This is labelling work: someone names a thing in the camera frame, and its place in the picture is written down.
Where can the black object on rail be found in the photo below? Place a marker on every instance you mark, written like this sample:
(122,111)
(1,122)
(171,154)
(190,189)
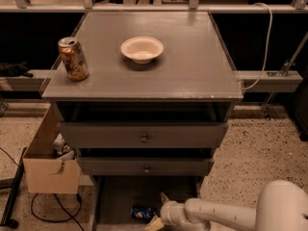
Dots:
(14,70)

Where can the crumpled items in box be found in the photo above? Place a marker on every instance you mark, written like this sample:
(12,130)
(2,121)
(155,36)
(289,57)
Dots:
(63,151)

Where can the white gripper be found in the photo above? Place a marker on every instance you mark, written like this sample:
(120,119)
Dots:
(168,211)

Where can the white bowl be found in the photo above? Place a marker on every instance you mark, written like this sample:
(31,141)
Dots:
(142,50)

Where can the cardboard box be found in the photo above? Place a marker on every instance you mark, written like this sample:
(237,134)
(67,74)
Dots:
(45,173)

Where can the metal diagonal strut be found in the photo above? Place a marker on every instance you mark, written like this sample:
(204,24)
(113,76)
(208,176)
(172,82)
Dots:
(282,73)

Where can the blue pepsi can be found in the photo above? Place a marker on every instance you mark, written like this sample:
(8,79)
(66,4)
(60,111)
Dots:
(143,212)

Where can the grey drawer cabinet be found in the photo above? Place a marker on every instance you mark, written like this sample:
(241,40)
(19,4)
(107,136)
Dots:
(192,81)

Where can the grey drawer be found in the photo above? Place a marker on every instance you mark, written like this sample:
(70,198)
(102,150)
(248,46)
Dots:
(109,166)
(143,135)
(116,196)

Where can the gold soda can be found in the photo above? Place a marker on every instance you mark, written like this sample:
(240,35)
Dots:
(73,58)

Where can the grey bottom drawer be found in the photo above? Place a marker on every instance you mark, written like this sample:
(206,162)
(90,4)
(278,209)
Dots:
(116,196)

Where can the black stand leg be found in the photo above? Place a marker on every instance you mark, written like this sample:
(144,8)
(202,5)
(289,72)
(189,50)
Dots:
(13,185)

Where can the grey top drawer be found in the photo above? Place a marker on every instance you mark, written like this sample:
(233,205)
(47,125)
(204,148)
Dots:
(143,135)

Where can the grey middle drawer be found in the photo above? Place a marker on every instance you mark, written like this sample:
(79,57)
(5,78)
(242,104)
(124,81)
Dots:
(109,166)

